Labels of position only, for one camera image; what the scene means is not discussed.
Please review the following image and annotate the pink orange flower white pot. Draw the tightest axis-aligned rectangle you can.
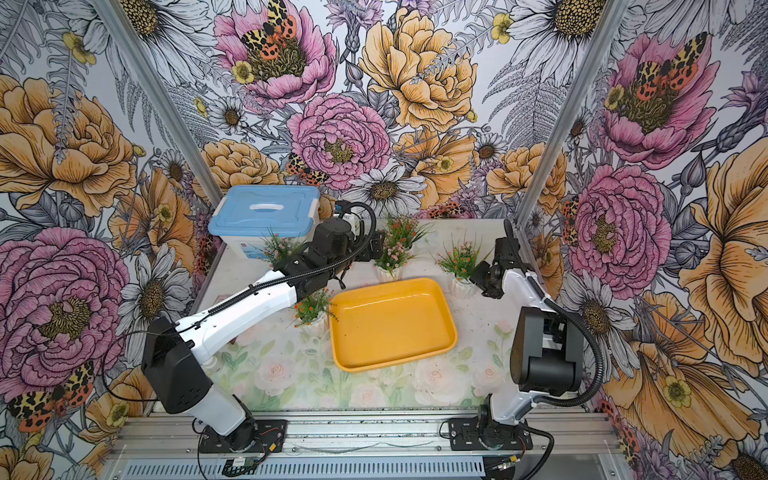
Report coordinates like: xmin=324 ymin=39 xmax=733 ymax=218
xmin=436 ymin=241 xmax=480 ymax=300

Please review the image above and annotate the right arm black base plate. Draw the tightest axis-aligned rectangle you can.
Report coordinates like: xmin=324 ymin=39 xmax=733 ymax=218
xmin=446 ymin=417 xmax=533 ymax=452

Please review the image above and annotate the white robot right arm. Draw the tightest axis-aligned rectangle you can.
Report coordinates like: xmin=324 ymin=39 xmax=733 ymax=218
xmin=470 ymin=233 xmax=607 ymax=428

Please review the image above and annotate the aluminium front rail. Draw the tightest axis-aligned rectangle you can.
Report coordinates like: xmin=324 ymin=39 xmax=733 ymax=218
xmin=100 ymin=409 xmax=633 ymax=479

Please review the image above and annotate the yellow plastic tray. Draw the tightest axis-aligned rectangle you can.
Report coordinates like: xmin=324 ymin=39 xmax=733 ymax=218
xmin=329 ymin=277 xmax=458 ymax=373

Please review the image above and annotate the aluminium corner post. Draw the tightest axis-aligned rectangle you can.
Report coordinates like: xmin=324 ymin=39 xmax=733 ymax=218
xmin=94 ymin=1 xmax=223 ymax=206
xmin=515 ymin=0 xmax=630 ymax=227

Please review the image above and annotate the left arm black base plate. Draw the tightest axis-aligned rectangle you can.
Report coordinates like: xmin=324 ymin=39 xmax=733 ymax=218
xmin=199 ymin=418 xmax=288 ymax=455

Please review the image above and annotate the right aluminium corner post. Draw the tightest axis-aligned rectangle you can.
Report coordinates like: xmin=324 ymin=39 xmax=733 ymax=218
xmin=515 ymin=0 xmax=630 ymax=227

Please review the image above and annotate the left aluminium corner post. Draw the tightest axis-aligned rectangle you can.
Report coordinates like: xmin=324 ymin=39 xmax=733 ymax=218
xmin=94 ymin=1 xmax=223 ymax=206

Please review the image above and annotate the red flower white pot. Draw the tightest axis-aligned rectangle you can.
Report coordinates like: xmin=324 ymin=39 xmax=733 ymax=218
xmin=385 ymin=216 xmax=431 ymax=250

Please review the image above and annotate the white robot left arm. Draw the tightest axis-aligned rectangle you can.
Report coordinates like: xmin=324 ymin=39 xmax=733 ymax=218
xmin=141 ymin=214 xmax=377 ymax=451

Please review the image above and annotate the light pink flower white pot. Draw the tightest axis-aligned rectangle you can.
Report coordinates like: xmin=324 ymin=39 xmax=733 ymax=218
xmin=374 ymin=243 xmax=413 ymax=283

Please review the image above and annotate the blue lid white storage box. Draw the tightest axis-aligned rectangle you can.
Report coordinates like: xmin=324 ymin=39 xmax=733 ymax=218
xmin=208 ymin=185 xmax=320 ymax=259

